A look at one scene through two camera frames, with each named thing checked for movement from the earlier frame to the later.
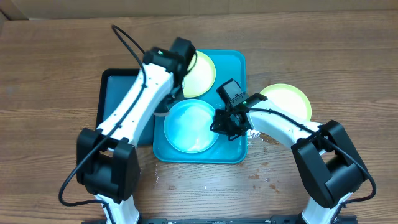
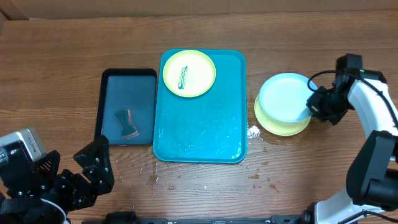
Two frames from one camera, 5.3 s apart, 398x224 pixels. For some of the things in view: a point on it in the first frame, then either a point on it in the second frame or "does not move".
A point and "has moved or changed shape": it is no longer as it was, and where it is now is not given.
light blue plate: (187, 126) to (283, 98)
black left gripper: (178, 95) to (102, 178)
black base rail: (341, 219) does not move
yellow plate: (290, 98) has moved or changed shape
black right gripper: (222, 128) to (313, 104)
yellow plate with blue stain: (200, 80) does not move
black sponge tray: (115, 86) does not move
